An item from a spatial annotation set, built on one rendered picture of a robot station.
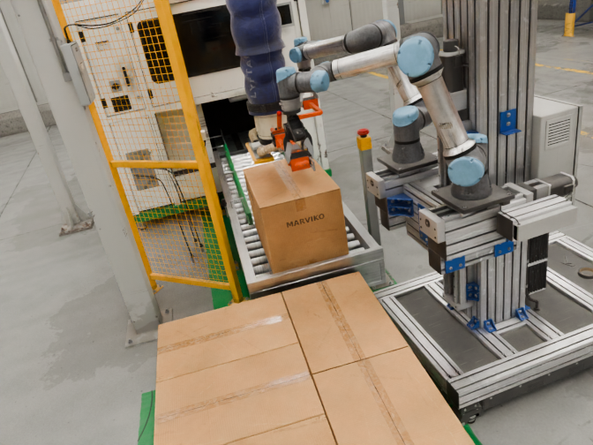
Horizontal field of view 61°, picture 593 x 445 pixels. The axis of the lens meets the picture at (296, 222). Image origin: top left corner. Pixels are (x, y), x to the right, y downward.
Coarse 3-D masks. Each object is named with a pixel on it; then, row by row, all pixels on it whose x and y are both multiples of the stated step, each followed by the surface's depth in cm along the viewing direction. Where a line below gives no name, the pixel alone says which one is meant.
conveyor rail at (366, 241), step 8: (344, 208) 304; (344, 216) 298; (352, 216) 293; (352, 224) 285; (360, 224) 283; (352, 232) 288; (360, 232) 275; (368, 232) 274; (360, 240) 275; (368, 240) 266; (368, 248) 263
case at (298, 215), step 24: (264, 168) 286; (288, 168) 280; (264, 192) 254; (288, 192) 249; (312, 192) 244; (336, 192) 244; (264, 216) 241; (288, 216) 243; (312, 216) 246; (336, 216) 249; (264, 240) 263; (288, 240) 249; (312, 240) 252; (336, 240) 255; (288, 264) 254
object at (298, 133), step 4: (292, 116) 194; (296, 116) 194; (288, 120) 193; (292, 120) 193; (296, 120) 193; (292, 124) 192; (296, 124) 192; (300, 124) 192; (292, 128) 191; (296, 128) 191; (300, 128) 191; (292, 132) 190; (296, 132) 189; (300, 132) 189; (304, 132) 189; (296, 136) 188; (300, 136) 189; (304, 136) 189; (296, 140) 190; (300, 140) 190
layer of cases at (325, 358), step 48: (336, 288) 241; (192, 336) 226; (240, 336) 220; (288, 336) 215; (336, 336) 210; (384, 336) 205; (192, 384) 198; (240, 384) 194; (288, 384) 190; (336, 384) 186; (384, 384) 182; (432, 384) 179; (192, 432) 177; (240, 432) 174; (288, 432) 170; (336, 432) 167; (384, 432) 164; (432, 432) 161
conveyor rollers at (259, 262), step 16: (224, 160) 444; (240, 160) 438; (240, 176) 398; (240, 208) 341; (240, 224) 324; (256, 240) 301; (352, 240) 284; (256, 256) 285; (256, 272) 268; (272, 272) 262
